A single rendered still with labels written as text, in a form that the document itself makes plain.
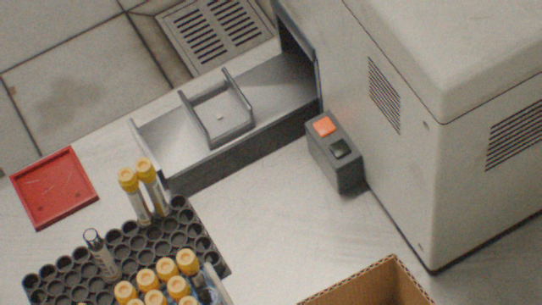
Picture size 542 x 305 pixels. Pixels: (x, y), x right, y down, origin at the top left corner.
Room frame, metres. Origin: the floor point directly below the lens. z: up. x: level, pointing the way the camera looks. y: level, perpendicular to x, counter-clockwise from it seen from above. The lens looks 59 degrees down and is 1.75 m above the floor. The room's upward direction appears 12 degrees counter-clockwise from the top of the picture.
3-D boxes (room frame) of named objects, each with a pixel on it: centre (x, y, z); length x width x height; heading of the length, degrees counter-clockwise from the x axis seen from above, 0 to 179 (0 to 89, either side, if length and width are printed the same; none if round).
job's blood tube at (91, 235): (0.42, 0.16, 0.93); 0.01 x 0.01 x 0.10; 19
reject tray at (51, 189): (0.53, 0.22, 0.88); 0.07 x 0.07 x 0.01; 19
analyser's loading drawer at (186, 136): (0.56, 0.02, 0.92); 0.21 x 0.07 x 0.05; 109
